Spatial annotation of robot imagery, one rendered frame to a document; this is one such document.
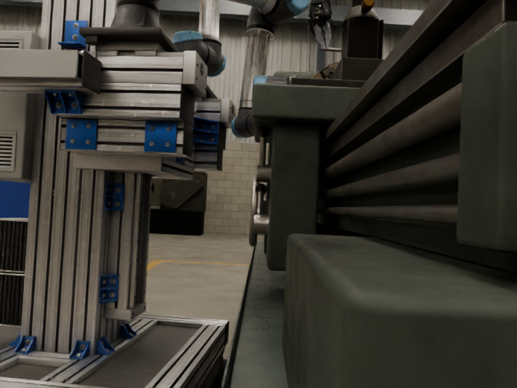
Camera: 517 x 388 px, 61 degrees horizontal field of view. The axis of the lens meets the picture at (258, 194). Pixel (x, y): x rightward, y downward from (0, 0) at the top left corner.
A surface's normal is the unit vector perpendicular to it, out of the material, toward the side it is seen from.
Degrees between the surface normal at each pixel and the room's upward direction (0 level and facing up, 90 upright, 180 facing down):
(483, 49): 90
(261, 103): 90
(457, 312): 75
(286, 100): 90
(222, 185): 90
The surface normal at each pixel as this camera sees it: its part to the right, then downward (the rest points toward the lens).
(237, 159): 0.03, -0.03
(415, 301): 0.03, -0.73
